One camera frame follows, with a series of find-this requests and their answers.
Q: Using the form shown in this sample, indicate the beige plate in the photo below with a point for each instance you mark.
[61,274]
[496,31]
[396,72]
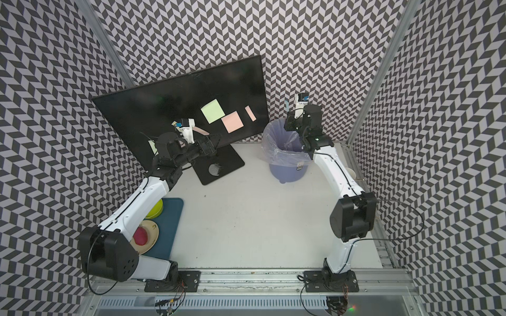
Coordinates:
[153,233]

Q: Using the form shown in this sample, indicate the lime green plate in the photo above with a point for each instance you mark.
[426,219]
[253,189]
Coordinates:
[155,211]

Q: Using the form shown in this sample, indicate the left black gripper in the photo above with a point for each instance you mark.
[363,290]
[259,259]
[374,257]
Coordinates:
[211,147]

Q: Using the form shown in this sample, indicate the black computer monitor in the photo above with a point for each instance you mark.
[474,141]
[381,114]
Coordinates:
[147,111]

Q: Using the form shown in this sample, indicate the pink round object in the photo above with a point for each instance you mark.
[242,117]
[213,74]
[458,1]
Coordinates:
[140,236]

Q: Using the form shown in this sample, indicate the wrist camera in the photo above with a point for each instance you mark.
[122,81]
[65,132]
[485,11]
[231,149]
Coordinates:
[302,99]
[185,127]

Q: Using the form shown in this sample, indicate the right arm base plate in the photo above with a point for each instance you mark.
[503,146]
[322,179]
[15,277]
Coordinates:
[318,281]

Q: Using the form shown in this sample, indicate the large green sticky note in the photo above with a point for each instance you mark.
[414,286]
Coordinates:
[212,111]

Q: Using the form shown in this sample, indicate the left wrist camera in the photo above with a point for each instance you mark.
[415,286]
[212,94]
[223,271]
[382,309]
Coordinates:
[185,127]

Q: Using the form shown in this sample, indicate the black monitor stand base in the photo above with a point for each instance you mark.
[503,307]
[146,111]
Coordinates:
[212,168]

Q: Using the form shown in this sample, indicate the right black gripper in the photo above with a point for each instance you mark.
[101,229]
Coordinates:
[290,118]

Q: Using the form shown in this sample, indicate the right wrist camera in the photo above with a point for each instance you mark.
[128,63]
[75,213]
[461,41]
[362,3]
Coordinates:
[302,99]

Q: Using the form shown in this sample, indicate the green sticky strip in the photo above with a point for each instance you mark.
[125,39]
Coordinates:
[153,147]

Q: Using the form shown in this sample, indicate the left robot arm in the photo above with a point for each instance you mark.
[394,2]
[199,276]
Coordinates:
[105,249]

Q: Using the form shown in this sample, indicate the blue trash bin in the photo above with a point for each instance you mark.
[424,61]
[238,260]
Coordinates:
[288,174]

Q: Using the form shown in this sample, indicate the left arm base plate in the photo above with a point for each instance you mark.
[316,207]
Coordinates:
[187,280]

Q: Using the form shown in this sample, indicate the large pink sticky note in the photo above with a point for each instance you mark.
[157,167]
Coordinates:
[232,122]

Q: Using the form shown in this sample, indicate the aluminium front rail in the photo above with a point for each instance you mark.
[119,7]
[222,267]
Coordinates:
[288,281]

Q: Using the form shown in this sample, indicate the green paper cup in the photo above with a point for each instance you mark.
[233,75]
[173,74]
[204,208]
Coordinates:
[352,173]

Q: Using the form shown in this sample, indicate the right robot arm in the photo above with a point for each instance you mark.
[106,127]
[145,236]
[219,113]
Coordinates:
[352,217]

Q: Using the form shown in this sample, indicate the dark teal mat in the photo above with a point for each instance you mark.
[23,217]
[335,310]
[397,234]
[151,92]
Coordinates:
[168,222]

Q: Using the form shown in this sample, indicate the clear plastic bin liner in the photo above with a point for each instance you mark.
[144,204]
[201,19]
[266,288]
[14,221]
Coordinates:
[282,148]

